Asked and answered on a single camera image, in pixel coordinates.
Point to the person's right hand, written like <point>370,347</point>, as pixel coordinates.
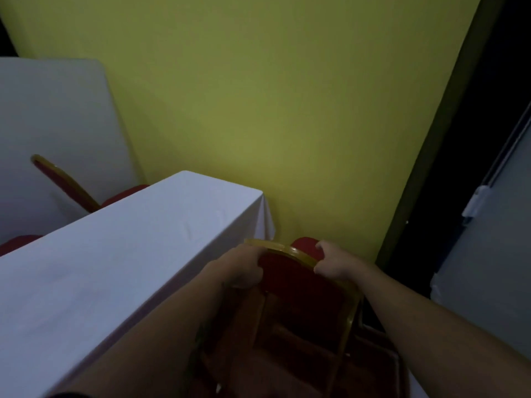
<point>338,261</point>

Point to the person's left hand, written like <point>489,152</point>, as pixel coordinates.
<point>238,265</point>

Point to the person's right thumb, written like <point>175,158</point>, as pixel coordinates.
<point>325,246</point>

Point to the person's left thumb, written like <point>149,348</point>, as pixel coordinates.
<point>247,281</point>

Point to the red gold-framed banquet chair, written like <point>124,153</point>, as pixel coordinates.
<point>70,186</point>
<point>16,243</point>
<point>303,310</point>

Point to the person's left forearm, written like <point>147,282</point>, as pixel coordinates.
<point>141,339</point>

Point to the person's right forearm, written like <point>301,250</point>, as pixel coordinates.
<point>439,331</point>

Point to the white tablecloth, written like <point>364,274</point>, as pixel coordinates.
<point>54,132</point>
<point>112,265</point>

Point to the white door hinge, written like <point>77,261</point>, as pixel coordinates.
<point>475,202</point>

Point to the grey door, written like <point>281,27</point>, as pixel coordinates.
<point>493,252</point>

